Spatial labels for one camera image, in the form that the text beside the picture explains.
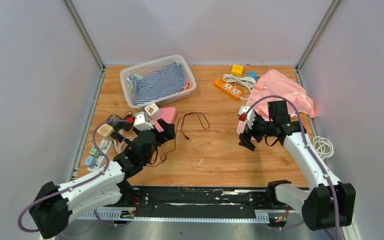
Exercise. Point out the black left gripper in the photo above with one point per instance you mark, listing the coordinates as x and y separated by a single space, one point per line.
167 134

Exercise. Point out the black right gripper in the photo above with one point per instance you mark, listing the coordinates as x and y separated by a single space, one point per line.
245 139

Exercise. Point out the pink triangular socket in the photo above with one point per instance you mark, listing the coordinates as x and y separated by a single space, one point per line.
168 114

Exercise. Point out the white tiger cube socket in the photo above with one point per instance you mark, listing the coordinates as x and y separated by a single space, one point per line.
153 111

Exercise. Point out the orange USB power strip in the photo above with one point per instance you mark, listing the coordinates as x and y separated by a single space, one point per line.
228 88

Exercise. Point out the pink USB charger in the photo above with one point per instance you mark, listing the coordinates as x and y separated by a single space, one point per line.
260 86

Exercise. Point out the yellow cube socket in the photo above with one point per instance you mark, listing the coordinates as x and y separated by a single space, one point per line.
237 70

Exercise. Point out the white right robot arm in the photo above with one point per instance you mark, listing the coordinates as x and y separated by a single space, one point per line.
329 203

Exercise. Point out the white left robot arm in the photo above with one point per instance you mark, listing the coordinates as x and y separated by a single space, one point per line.
57 205

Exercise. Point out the dark green cube socket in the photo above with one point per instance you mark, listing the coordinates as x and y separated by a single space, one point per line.
112 120

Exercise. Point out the beige cube socket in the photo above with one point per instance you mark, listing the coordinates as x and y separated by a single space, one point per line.
105 131

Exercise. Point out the green plug adapter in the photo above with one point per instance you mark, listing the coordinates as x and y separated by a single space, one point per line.
94 152

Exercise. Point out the light blue plug adapter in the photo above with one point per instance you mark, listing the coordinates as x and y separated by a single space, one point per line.
90 161

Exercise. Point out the blue striped cloth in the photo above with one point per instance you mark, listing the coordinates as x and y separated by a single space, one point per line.
168 81

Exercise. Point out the white power strip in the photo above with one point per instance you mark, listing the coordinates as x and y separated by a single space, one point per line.
105 147

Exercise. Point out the pink cloth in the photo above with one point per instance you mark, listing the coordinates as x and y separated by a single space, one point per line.
277 85

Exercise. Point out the white plastic basket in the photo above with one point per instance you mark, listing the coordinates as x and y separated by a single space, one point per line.
147 68

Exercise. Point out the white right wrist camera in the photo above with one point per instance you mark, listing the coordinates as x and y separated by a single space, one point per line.
247 115

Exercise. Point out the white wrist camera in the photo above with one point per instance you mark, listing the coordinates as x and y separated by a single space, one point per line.
141 122
247 115

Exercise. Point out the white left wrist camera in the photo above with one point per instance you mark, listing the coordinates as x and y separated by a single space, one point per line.
141 122

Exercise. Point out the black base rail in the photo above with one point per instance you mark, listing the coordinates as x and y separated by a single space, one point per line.
202 203

